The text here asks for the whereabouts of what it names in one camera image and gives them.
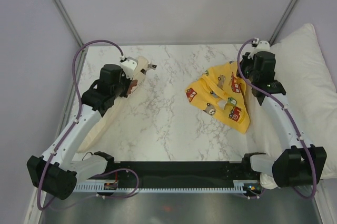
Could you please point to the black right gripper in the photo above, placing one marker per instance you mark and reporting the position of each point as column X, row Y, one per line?
column 246, row 60

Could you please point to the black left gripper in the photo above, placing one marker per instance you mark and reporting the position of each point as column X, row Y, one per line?
column 127, row 80

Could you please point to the yellow cartoon-print pillowcase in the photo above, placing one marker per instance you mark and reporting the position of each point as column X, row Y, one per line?
column 221, row 94

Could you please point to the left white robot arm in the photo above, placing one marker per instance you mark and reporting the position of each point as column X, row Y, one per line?
column 55, row 171

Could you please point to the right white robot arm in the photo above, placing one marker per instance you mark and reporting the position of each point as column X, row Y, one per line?
column 294, row 159

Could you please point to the large white pillow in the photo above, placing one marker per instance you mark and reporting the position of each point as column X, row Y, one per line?
column 301, row 69

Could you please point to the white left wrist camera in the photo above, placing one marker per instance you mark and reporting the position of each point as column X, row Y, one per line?
column 129, row 65

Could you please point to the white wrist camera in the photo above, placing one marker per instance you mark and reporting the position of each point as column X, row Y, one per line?
column 260, row 45
column 129, row 65

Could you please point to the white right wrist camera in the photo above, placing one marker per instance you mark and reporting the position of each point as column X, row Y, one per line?
column 260, row 45

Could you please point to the right aluminium frame post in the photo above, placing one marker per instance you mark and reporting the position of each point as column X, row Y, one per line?
column 283, row 20

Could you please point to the aluminium frame post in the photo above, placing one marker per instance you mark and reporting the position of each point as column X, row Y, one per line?
column 283, row 20
column 68, row 21

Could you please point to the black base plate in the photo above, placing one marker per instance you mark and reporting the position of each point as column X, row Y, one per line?
column 191, row 174

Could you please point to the white slotted cable duct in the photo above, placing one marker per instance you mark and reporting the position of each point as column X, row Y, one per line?
column 104, row 186

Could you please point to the left aluminium frame post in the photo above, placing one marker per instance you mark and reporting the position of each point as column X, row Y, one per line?
column 68, row 21

